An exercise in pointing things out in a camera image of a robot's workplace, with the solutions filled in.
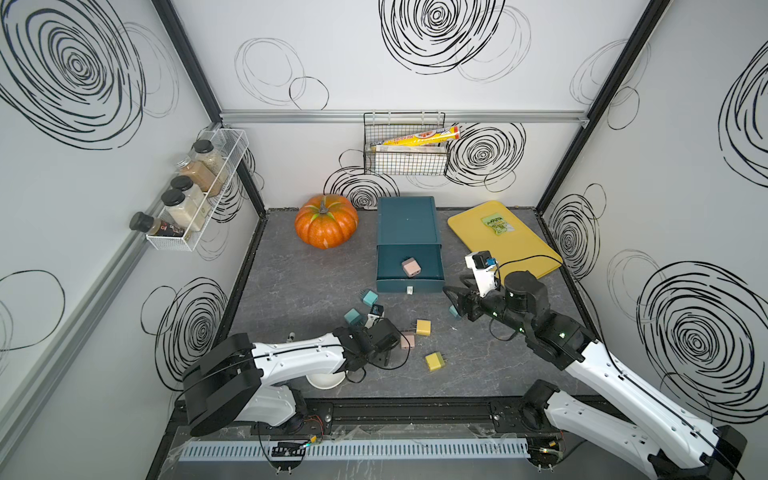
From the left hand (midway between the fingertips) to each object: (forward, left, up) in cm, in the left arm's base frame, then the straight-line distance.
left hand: (379, 348), depth 84 cm
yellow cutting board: (+39, -48, 0) cm, 62 cm away
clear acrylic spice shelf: (+59, +53, +28) cm, 84 cm away
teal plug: (+15, +4, 0) cm, 16 cm away
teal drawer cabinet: (+21, -8, +17) cm, 28 cm away
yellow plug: (+6, -13, +1) cm, 14 cm away
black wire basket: (+44, -10, +34) cm, 56 cm away
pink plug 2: (+2, -8, 0) cm, 8 cm away
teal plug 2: (+9, +8, +1) cm, 12 cm away
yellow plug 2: (-3, -16, +1) cm, 16 cm away
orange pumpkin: (+37, +19, +12) cm, 44 cm away
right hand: (+7, -18, +24) cm, 31 cm away
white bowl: (-9, +14, +1) cm, 16 cm away
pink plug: (+17, -8, +16) cm, 25 cm away
